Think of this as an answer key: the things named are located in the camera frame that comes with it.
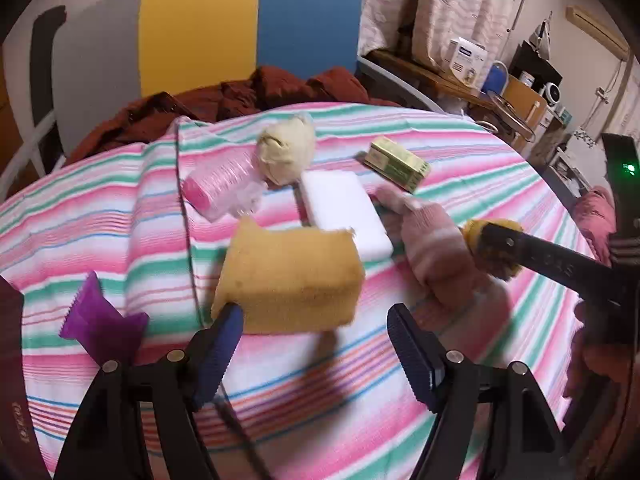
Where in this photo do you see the grey yellow blue chair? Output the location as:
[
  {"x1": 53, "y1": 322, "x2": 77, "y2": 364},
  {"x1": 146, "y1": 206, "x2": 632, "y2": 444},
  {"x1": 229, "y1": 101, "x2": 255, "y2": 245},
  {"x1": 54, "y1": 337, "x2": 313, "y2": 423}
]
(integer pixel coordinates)
[{"x1": 0, "y1": 0, "x2": 446, "y2": 186}]

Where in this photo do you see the wooden shelf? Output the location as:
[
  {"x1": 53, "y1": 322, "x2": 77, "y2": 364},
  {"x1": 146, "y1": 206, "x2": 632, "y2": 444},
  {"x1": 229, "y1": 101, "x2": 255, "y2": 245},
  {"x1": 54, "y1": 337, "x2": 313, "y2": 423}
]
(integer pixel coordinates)
[{"x1": 367, "y1": 49, "x2": 501, "y2": 111}]

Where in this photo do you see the wall air conditioner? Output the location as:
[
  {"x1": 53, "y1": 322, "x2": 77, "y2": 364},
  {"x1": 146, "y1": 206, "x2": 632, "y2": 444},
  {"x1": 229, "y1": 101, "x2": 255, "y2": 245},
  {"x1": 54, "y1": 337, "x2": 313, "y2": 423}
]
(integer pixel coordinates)
[{"x1": 565, "y1": 6, "x2": 631, "y2": 58}]

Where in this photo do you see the yellow sponge block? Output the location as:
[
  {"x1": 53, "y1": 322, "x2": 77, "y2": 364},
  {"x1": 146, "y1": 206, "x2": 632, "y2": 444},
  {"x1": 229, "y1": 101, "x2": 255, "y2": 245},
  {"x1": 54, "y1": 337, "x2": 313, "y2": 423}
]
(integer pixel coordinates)
[{"x1": 211, "y1": 216, "x2": 365, "y2": 335}]

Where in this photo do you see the pink striped knit glove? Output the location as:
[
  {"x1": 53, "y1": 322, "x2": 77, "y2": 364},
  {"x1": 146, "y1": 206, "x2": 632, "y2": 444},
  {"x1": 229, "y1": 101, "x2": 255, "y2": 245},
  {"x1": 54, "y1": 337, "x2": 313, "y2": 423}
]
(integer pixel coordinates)
[{"x1": 372, "y1": 182, "x2": 506, "y2": 311}]

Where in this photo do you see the white foam block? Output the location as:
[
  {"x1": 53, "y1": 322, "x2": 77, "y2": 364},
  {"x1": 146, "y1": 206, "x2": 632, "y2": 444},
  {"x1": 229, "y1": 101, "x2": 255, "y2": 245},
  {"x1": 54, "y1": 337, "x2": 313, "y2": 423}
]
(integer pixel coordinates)
[{"x1": 298, "y1": 170, "x2": 395, "y2": 261}]

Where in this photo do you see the patterned curtain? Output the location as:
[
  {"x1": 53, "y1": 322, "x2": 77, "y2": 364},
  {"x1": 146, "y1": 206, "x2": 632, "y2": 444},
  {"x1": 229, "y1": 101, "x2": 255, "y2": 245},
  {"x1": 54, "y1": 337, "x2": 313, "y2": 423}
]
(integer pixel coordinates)
[{"x1": 360, "y1": 0, "x2": 531, "y2": 76}]

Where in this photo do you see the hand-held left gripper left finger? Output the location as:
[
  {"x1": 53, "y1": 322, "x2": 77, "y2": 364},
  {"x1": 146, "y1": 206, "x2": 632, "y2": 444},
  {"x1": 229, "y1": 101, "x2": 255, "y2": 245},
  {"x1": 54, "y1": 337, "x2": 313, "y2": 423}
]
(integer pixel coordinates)
[{"x1": 54, "y1": 304, "x2": 244, "y2": 480}]

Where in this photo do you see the black box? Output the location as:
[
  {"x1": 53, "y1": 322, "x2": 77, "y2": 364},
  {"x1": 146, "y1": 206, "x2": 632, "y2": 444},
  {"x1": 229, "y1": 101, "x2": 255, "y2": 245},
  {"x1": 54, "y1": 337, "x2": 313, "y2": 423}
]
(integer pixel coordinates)
[{"x1": 510, "y1": 40, "x2": 563, "y2": 96}]

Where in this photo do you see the blue plastic container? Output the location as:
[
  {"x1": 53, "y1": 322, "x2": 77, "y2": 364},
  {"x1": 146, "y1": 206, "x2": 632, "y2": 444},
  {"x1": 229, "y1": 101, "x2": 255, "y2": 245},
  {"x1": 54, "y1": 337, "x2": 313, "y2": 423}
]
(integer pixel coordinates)
[{"x1": 482, "y1": 60, "x2": 510, "y2": 96}]

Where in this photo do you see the person's right hand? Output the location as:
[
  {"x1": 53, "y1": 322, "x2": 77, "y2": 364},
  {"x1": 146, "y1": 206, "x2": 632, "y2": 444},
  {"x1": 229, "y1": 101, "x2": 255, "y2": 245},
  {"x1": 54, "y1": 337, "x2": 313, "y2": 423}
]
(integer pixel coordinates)
[{"x1": 565, "y1": 300, "x2": 635, "y2": 406}]

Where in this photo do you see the purple packet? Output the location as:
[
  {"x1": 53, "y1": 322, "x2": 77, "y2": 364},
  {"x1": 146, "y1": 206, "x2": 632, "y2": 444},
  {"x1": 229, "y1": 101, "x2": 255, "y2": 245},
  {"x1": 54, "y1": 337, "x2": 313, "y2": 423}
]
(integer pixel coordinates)
[{"x1": 59, "y1": 271, "x2": 151, "y2": 363}]

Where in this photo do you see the green paper box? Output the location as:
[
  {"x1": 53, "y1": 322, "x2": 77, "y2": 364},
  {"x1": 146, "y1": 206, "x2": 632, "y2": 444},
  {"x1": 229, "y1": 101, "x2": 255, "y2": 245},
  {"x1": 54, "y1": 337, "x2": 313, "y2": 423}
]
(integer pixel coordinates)
[{"x1": 363, "y1": 136, "x2": 432, "y2": 193}]

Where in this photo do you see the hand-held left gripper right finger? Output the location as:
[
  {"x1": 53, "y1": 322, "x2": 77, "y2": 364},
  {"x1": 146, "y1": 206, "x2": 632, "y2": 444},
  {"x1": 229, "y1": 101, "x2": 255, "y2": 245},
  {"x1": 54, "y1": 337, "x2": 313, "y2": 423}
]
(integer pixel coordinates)
[{"x1": 389, "y1": 303, "x2": 568, "y2": 480}]

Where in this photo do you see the brown jacket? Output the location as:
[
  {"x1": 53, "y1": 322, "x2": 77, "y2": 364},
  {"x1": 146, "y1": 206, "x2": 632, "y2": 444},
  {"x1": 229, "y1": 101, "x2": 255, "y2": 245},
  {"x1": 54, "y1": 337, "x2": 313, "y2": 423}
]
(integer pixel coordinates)
[{"x1": 65, "y1": 65, "x2": 401, "y2": 166}]

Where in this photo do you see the yellow round scrubber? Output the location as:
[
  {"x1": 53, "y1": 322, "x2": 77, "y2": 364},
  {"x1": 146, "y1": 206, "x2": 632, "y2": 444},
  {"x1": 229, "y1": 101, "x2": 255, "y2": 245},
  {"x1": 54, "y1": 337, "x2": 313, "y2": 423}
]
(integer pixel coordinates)
[{"x1": 460, "y1": 217, "x2": 526, "y2": 281}]

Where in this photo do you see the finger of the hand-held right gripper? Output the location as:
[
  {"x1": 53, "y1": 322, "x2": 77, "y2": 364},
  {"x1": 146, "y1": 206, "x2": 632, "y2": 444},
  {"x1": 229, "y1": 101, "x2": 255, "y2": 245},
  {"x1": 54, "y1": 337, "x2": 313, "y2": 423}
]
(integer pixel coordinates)
[{"x1": 470, "y1": 222, "x2": 631, "y2": 311}]

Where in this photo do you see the white printed carton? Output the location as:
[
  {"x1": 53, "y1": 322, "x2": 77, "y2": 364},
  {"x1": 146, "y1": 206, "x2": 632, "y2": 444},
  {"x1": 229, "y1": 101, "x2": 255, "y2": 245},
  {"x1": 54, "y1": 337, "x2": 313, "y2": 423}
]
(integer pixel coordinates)
[{"x1": 446, "y1": 36, "x2": 488, "y2": 86}]

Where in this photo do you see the cream sock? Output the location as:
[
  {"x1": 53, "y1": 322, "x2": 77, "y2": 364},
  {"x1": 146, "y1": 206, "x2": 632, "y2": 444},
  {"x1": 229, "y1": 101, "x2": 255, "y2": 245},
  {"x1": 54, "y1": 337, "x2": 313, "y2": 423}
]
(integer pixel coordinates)
[{"x1": 256, "y1": 114, "x2": 317, "y2": 186}]

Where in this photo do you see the pink cloth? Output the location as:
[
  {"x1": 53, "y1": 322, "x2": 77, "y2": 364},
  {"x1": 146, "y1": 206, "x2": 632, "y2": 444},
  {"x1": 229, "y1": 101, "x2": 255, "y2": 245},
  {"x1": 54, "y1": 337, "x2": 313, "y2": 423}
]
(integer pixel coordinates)
[{"x1": 572, "y1": 186, "x2": 618, "y2": 261}]

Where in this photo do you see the pink green striped tablecloth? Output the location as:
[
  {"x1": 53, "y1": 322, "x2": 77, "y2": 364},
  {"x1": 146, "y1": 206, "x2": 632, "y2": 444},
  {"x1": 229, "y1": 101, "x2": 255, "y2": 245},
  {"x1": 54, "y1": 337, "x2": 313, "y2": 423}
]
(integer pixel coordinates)
[{"x1": 0, "y1": 102, "x2": 616, "y2": 480}]

